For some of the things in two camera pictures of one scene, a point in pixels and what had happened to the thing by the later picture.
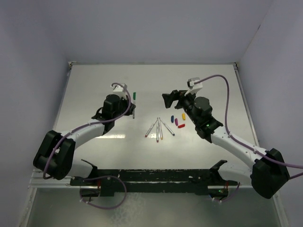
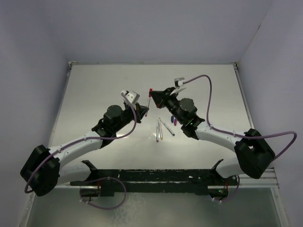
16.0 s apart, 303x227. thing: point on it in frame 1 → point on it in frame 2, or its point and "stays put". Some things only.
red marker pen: x=150 y=127 → x=146 y=115
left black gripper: x=125 y=102 → x=140 y=109
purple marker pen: x=157 y=130 stays put
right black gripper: x=176 y=95 → x=162 y=98
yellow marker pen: x=161 y=133 stays put
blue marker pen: x=167 y=127 stays put
